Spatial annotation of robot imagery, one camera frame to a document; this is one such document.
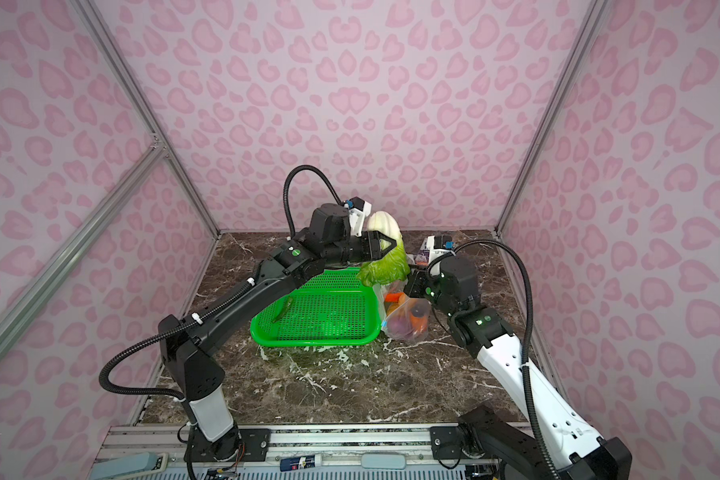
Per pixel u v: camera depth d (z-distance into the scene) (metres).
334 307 0.98
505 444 0.55
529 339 0.48
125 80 0.78
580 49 0.74
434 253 0.64
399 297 0.90
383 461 0.69
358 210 0.66
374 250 0.63
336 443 0.75
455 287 0.52
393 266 0.68
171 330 0.46
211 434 0.60
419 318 0.82
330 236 0.57
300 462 0.69
